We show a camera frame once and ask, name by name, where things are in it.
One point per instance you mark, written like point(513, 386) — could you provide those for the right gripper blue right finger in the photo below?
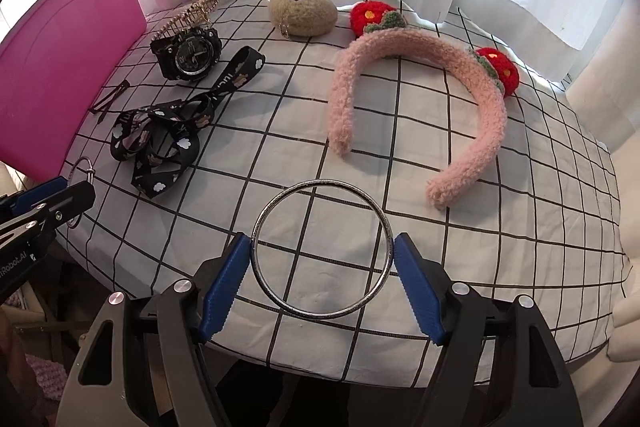
point(450, 313)

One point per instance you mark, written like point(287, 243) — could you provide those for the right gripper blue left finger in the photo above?
point(194, 309)

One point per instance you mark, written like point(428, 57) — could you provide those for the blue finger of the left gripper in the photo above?
point(55, 210)
point(22, 201)

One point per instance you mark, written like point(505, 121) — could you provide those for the silver metal bangle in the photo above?
point(321, 248)

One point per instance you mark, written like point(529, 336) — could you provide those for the black wrist watch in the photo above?
point(188, 55)

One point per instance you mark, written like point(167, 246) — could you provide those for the gold pearl hair claw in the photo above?
point(196, 15)

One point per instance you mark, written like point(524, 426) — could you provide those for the beige fuzzy round pouch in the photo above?
point(302, 18)

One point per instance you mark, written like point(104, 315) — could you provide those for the black hair pin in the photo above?
point(101, 107)

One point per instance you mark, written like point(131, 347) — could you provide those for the pink storage box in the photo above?
point(54, 62)

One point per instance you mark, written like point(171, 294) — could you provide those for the cream thick curtain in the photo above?
point(605, 97)

